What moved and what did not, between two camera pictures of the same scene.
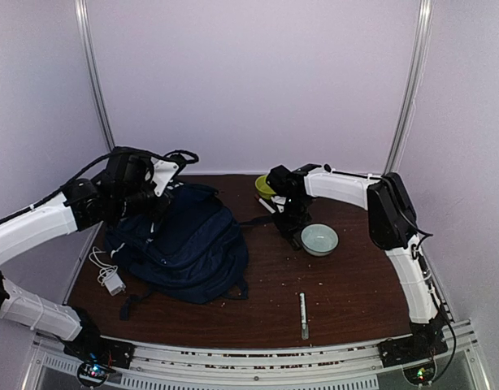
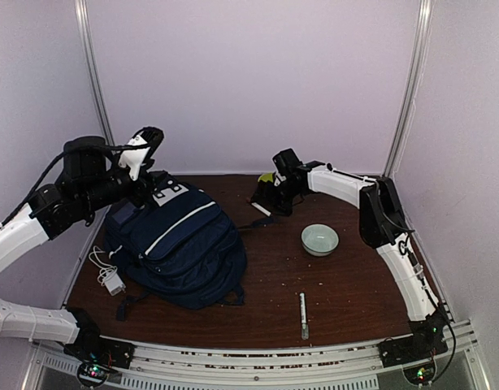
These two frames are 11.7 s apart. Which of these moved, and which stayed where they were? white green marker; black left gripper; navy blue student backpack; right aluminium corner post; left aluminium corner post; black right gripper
Moved: black right gripper; black left gripper
Stayed: navy blue student backpack; left aluminium corner post; white green marker; right aluminium corner post
